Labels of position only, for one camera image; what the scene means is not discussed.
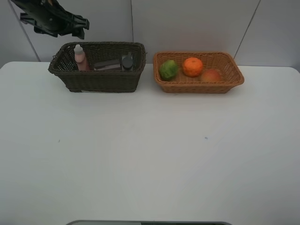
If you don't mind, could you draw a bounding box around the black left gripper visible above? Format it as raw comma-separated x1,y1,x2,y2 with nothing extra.
20,0,90,39

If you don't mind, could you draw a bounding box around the pink bottle white cap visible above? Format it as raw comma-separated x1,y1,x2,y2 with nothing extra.
74,44,90,71

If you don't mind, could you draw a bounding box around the translucent pink plastic cup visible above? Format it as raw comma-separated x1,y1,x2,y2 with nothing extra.
93,59,122,71

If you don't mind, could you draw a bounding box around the black rectangular bottle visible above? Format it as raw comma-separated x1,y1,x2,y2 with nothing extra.
121,52,133,71

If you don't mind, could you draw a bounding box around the green lime fruit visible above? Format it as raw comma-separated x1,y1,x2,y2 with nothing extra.
159,60,178,81

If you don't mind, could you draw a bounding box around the orange mandarin fruit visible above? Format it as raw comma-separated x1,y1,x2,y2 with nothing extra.
182,57,203,77

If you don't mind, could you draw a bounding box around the red yellow peach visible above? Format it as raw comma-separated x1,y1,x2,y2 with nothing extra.
201,69,222,83

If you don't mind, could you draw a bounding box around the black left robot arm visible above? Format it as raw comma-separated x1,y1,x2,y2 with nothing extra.
12,0,90,40

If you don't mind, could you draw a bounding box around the dark brown wicker basket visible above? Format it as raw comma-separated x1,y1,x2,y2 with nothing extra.
48,42,146,93

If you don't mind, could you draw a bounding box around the light orange wicker basket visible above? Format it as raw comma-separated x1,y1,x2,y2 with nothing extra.
153,51,244,94

